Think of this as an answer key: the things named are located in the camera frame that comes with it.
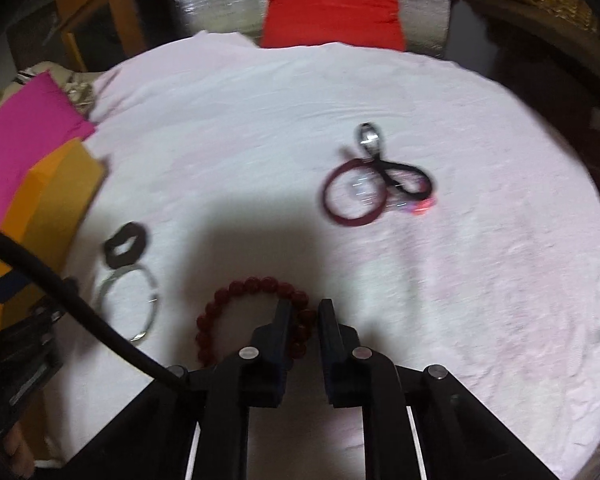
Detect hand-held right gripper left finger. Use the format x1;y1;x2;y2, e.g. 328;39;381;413
65;299;295;480

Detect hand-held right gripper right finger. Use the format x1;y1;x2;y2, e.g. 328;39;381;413
318;299;561;480

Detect dark red bead bracelet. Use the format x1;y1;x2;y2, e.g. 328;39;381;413
195;276;317;363

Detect dark red band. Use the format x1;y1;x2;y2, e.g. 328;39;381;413
322;157;388;227

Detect thin metal bangle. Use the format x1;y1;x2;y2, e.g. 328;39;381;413
94;265;160;346

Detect black strap with silver ring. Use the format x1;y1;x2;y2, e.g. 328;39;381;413
352;122;433;201

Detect orange box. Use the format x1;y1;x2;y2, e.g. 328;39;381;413
0;137;107;361

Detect person's left hand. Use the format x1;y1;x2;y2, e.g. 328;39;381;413
2;425;36;480

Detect black scrunchie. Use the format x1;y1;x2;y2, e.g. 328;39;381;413
104;221;151;268

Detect small pink trinket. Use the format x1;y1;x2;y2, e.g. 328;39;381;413
400;199;438;217

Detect pale pink blanket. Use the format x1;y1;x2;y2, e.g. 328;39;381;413
45;30;600;480

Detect pink cushion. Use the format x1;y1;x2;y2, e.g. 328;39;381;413
0;71;97;228

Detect patterned cloth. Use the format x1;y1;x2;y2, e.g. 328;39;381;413
17;67;98;116

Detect red cushion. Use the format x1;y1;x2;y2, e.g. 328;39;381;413
259;0;407;52

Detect wooden table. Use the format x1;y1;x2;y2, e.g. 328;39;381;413
52;0;181;73

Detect black cable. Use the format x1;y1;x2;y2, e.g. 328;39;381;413
0;222;193;393

